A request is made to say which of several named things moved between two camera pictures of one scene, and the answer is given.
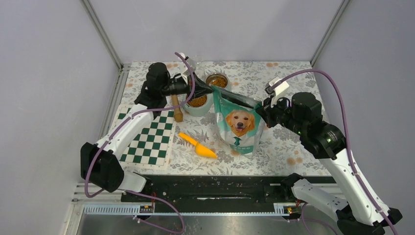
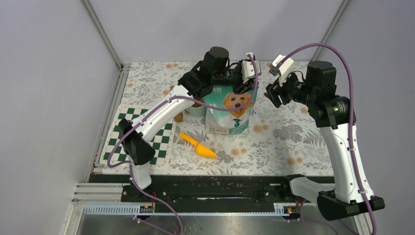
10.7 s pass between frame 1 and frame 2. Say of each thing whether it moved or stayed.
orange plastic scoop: stayed
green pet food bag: moved
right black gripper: moved
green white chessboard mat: stayed
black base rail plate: stayed
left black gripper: moved
